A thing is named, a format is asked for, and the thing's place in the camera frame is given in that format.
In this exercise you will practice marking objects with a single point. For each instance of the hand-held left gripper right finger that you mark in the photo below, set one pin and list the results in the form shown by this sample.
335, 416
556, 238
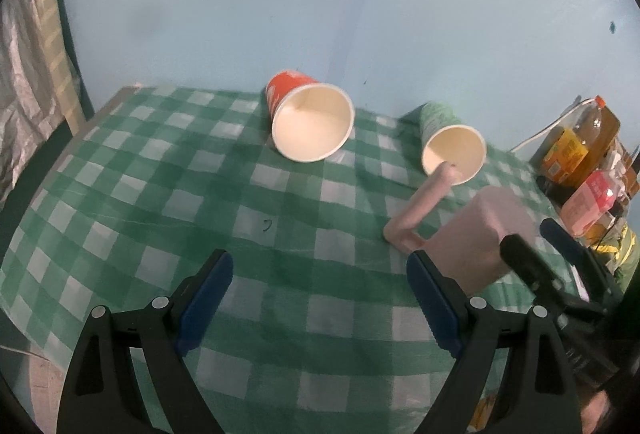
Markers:
436, 309

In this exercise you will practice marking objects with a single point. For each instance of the red paper cup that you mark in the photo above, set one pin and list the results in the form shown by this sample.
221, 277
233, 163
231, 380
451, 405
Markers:
312, 122

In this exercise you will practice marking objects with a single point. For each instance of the pink plastic bottle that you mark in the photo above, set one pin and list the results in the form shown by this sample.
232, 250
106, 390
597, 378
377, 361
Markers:
592, 199

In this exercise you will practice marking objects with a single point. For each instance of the pale patterned curtain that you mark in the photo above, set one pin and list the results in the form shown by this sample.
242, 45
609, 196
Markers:
30, 79

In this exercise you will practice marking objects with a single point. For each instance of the green checkered tablecloth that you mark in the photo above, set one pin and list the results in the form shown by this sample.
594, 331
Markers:
150, 194

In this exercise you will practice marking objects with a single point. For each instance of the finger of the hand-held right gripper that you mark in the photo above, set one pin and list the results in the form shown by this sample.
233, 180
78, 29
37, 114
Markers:
525, 261
562, 238

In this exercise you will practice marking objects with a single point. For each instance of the green paper cup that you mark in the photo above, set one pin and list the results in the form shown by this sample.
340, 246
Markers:
452, 147

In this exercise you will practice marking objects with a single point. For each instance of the yellow green packet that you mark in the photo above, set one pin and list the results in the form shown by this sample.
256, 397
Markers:
622, 254

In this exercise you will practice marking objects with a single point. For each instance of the amber drink bottle orange cap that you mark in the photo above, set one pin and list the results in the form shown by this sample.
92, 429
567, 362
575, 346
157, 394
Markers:
580, 144

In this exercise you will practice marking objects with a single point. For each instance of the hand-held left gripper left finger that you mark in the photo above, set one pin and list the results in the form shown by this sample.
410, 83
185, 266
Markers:
204, 306

